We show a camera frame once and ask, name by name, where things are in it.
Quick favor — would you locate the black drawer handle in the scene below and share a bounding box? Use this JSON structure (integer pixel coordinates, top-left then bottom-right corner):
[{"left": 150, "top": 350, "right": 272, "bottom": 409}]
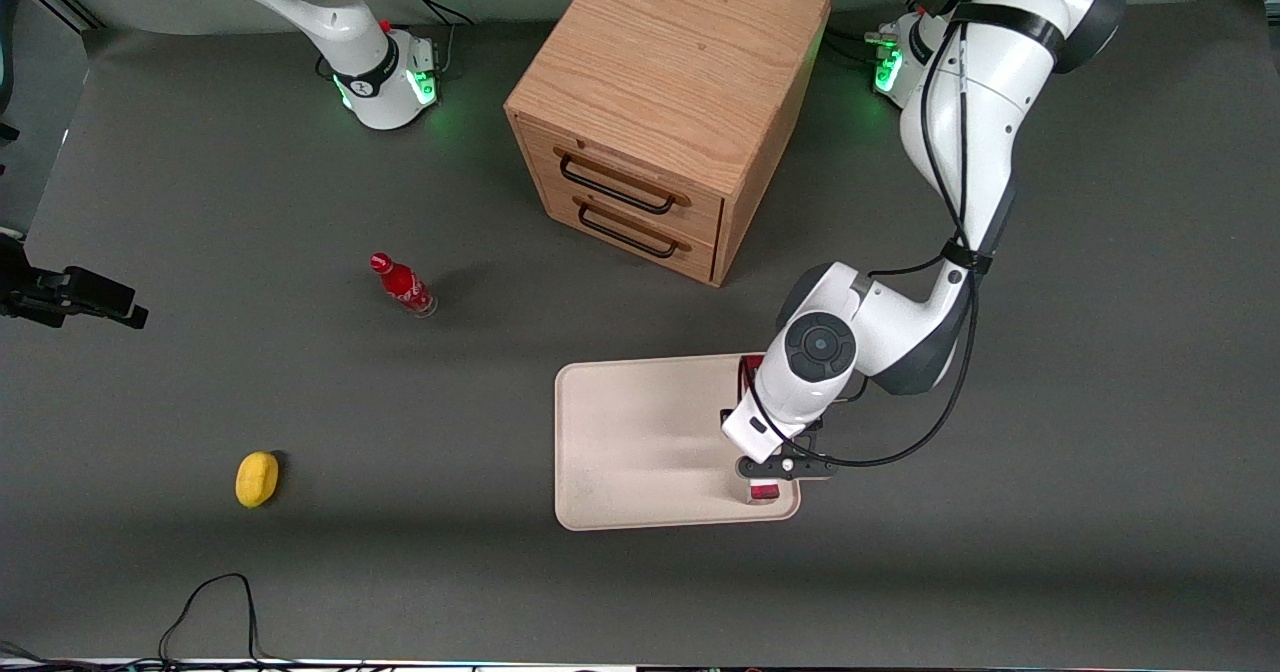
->
[
  {"left": 556, "top": 149, "right": 692, "bottom": 217},
  {"left": 575, "top": 195, "right": 692, "bottom": 260}
]

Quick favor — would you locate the black looped table cable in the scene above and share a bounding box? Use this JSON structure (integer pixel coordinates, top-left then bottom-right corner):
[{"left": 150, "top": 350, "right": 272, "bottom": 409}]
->
[{"left": 157, "top": 573, "right": 301, "bottom": 669}]

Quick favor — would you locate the oak wooden drawer cabinet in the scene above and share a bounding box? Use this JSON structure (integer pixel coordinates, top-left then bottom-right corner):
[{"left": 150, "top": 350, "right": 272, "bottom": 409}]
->
[{"left": 504, "top": 0, "right": 832, "bottom": 288}]

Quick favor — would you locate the yellow lemon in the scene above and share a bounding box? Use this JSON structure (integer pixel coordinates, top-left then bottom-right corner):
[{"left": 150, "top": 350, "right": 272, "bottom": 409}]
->
[{"left": 235, "top": 451, "right": 281, "bottom": 509}]

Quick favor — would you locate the black upper drawer handle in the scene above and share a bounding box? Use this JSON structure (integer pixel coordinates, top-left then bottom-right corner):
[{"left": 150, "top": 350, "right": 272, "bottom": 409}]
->
[{"left": 556, "top": 149, "right": 692, "bottom": 217}]

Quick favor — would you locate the black arm base cable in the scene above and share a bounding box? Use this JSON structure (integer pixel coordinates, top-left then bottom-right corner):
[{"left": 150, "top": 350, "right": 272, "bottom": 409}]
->
[
  {"left": 383, "top": 0, "right": 475, "bottom": 78},
  {"left": 826, "top": 0, "right": 936, "bottom": 68}
]

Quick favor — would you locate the red cola bottle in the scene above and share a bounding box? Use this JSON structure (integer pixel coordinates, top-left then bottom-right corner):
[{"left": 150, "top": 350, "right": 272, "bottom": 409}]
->
[{"left": 369, "top": 252, "right": 439, "bottom": 319}]

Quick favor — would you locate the black right arm base cable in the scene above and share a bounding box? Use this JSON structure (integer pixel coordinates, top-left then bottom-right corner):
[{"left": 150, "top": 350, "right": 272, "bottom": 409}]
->
[{"left": 383, "top": 0, "right": 475, "bottom": 78}]

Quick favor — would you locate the black frame rail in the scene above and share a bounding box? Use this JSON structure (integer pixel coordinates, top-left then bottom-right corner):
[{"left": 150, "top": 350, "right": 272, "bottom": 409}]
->
[{"left": 22, "top": 0, "right": 104, "bottom": 32}]

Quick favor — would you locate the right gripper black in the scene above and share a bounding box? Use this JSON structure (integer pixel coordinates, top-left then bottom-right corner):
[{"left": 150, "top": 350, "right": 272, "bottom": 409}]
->
[{"left": 0, "top": 236, "right": 150, "bottom": 331}]

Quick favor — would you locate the black left arm base cable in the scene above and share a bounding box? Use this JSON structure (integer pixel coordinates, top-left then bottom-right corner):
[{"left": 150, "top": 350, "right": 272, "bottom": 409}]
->
[{"left": 826, "top": 0, "right": 936, "bottom": 68}]

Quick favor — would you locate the beige rectangular tray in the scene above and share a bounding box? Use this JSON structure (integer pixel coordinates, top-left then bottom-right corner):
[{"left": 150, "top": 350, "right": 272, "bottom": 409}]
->
[{"left": 554, "top": 352, "right": 802, "bottom": 532}]

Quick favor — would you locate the black hanging strap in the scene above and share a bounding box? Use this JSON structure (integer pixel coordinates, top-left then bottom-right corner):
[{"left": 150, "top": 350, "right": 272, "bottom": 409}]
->
[{"left": 0, "top": 0, "right": 33, "bottom": 145}]

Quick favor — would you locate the black lower drawer handle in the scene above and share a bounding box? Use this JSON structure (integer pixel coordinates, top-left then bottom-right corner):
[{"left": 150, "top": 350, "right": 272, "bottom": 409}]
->
[{"left": 575, "top": 195, "right": 692, "bottom": 260}]

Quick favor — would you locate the red cookie box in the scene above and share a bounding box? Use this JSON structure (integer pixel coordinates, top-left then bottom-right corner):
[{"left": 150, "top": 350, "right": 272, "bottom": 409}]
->
[{"left": 737, "top": 354, "right": 784, "bottom": 504}]

